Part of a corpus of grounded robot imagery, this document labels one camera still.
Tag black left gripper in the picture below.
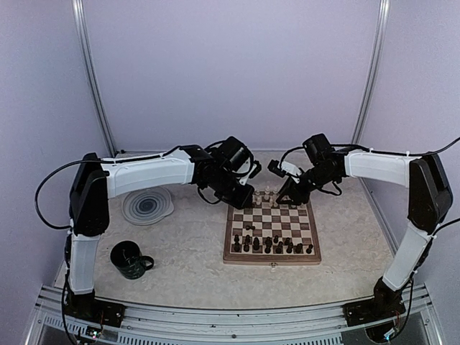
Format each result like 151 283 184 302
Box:
206 167 255 209

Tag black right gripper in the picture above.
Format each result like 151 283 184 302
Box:
276 164 337 206

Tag dark king piece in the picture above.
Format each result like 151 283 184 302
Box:
275 241 284 254

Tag dark bishop piece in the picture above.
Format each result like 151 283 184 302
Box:
285 238 293 254

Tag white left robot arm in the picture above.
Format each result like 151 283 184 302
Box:
68 136 260 320

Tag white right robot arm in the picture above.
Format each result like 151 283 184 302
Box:
268 134 454 319

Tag wooden folding chess board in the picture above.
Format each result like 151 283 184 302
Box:
223 188 321 266

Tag white blue swirl plate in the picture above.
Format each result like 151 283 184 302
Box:
121 187 174 226

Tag dark green mug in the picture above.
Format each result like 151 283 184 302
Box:
110 241 155 280

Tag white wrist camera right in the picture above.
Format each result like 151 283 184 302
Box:
268 160 303 180

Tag aluminium frame rail front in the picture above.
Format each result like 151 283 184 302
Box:
24 283 443 345

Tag aluminium corner post right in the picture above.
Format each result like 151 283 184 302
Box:
351 0 391 144

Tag aluminium corner post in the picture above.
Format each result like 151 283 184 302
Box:
71 0 117 157
351 0 391 144

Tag aluminium corner post left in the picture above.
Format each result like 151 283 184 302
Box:
71 0 117 157

